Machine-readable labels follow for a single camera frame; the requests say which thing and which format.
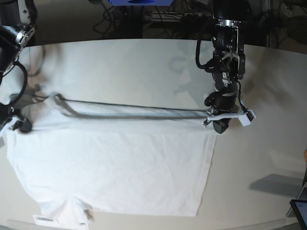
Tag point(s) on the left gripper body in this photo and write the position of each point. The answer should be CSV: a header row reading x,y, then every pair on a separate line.
x,y
219,103

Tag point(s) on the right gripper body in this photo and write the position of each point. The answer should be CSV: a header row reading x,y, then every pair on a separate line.
x,y
8,111

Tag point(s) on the white T-shirt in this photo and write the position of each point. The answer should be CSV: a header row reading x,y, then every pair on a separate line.
x,y
119,159

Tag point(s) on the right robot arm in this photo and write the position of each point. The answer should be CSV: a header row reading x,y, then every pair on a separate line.
x,y
17,26

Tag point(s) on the white paper label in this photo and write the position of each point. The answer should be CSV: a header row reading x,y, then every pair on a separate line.
x,y
43,221

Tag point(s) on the blue box overhead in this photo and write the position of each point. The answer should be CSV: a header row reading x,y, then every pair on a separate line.
x,y
140,2

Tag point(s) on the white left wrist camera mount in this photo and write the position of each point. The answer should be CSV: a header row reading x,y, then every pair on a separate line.
x,y
245,118

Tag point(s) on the tablet with dark frame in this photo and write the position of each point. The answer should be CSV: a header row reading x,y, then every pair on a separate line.
x,y
300,210

